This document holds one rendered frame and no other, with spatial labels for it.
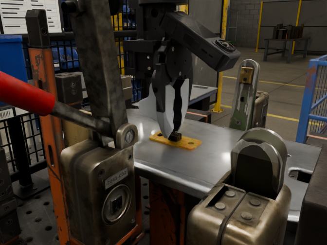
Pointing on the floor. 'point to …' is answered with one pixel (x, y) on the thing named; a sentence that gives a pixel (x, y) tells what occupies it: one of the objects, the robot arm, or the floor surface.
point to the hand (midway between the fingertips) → (174, 128)
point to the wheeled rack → (233, 27)
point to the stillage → (304, 115)
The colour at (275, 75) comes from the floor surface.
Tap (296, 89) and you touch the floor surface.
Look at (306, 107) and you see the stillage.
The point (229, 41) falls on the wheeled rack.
